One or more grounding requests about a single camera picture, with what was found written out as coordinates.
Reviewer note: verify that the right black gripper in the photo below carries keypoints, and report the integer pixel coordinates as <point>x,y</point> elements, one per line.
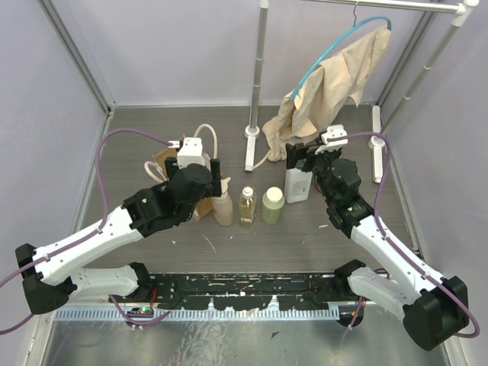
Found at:
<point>318,154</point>

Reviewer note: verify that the metal clothes rack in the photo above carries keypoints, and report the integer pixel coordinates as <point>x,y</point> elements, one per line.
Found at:
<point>460,12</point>

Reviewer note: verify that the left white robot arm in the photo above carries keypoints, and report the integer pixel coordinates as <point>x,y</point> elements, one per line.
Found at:
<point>55,274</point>

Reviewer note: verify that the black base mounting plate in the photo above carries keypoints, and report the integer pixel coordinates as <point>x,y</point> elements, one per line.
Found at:
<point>245,291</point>

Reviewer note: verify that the watermelon print canvas bag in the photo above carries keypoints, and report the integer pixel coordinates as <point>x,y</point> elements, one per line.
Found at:
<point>156,168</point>

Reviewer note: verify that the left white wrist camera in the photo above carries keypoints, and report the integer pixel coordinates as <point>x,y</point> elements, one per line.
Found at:
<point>189,151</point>

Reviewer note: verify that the aluminium frame post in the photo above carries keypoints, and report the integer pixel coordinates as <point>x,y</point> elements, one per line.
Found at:
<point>65,24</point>

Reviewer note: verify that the clear bottle white cap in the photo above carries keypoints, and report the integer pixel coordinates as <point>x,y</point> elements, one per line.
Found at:
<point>247,206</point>

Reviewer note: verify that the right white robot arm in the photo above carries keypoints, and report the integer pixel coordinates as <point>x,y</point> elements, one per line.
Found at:
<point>431,307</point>

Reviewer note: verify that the beige shirt on hanger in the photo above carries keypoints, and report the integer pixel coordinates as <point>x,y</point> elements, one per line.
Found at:
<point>343,76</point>

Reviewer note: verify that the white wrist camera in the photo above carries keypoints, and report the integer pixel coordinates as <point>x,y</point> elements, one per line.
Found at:
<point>334,137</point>
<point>189,151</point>

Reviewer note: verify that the olive green lotion bottle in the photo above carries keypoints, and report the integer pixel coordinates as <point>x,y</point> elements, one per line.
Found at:
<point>272,203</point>

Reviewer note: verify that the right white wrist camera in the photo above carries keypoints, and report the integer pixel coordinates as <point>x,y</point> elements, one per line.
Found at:
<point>334,137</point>

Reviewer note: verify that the teal clothes hanger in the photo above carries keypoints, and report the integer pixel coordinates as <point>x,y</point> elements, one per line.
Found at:
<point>351,30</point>

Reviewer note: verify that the beige bottle round cap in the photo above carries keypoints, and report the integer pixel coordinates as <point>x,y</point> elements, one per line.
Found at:
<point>223,205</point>

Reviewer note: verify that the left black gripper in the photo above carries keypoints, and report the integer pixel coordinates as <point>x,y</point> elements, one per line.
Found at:
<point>215,177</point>

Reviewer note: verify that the white bottle dark cap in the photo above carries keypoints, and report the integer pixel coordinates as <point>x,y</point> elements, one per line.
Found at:
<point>297,184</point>

